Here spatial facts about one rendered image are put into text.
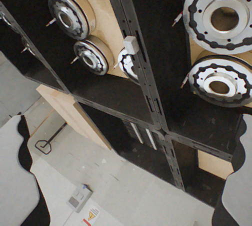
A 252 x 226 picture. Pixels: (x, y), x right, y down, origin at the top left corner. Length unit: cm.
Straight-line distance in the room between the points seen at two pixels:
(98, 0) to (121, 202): 337
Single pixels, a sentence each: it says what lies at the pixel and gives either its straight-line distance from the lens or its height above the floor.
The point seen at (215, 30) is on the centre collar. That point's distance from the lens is 26.
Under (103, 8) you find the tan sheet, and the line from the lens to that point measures 39.
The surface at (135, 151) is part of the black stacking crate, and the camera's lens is 81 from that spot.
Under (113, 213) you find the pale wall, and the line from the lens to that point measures 357.
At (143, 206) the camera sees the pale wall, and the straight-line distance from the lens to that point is 347.
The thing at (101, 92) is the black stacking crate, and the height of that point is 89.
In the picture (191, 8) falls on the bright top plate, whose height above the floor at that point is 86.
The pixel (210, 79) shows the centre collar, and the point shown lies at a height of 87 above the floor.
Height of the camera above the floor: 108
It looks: 25 degrees down
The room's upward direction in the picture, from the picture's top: 143 degrees counter-clockwise
